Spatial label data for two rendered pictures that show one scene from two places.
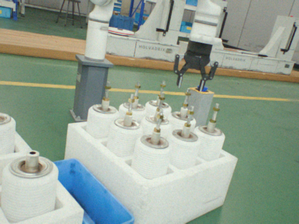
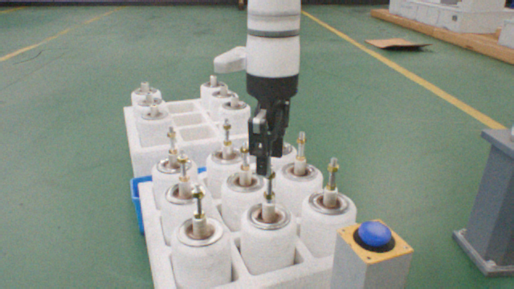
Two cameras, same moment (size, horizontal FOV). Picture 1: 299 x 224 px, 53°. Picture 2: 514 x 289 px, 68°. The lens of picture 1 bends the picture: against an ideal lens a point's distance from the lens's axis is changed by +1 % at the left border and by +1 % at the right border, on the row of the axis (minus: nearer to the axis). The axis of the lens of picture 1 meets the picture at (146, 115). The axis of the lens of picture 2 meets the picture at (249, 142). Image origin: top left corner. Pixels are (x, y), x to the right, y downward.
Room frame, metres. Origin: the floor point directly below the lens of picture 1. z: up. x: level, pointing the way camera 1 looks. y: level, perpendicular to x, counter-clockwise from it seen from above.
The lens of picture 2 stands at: (1.14, -0.62, 0.64)
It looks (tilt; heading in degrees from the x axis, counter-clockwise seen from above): 25 degrees down; 114
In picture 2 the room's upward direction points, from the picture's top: straight up
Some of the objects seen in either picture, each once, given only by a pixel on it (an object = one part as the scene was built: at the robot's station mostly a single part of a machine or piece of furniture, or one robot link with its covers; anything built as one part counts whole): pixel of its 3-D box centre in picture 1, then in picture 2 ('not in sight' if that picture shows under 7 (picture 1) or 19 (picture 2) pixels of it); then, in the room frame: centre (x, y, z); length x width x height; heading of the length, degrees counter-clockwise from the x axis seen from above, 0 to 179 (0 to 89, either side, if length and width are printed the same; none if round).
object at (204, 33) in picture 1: (204, 31); (260, 47); (0.93, -0.12, 0.53); 0.11 x 0.09 x 0.06; 4
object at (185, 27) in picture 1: (183, 26); not in sight; (6.68, -0.40, 0.36); 0.50 x 0.38 x 0.21; 27
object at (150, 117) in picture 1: (157, 120); (245, 182); (0.86, -0.04, 0.25); 0.08 x 0.08 x 0.01
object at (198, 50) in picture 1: (197, 54); (271, 97); (0.95, -0.12, 0.46); 0.08 x 0.08 x 0.09
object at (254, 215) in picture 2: (182, 116); (268, 216); (0.95, -0.12, 0.25); 0.08 x 0.08 x 0.01
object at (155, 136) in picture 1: (155, 137); (173, 160); (0.70, -0.03, 0.26); 0.02 x 0.02 x 0.03
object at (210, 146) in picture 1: (202, 156); (203, 274); (0.86, -0.20, 0.16); 0.10 x 0.10 x 0.18
